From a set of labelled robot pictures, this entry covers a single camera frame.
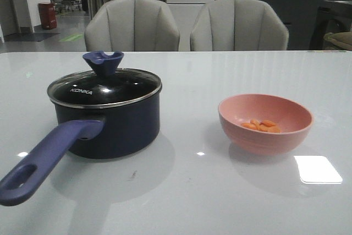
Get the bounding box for dark blue saucepan purple handle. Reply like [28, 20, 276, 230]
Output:
[0, 67, 163, 207]

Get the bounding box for left grey upholstered chair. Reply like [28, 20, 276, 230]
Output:
[84, 0, 180, 52]

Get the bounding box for orange ham slices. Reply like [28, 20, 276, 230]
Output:
[241, 119, 281, 133]

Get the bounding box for grey upholstered chair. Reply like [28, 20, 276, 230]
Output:
[190, 0, 289, 51]
[84, 0, 180, 52]

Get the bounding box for red trash bin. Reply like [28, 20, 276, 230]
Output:
[38, 3, 57, 30]

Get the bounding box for right grey upholstered chair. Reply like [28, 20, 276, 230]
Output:
[190, 0, 289, 51]

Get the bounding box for glass lid blue knob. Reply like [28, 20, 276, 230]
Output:
[47, 51, 162, 109]

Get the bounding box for pink plastic bowl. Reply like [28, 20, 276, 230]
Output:
[218, 94, 314, 155]

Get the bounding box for olive cushion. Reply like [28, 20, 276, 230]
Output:
[323, 31, 352, 51]

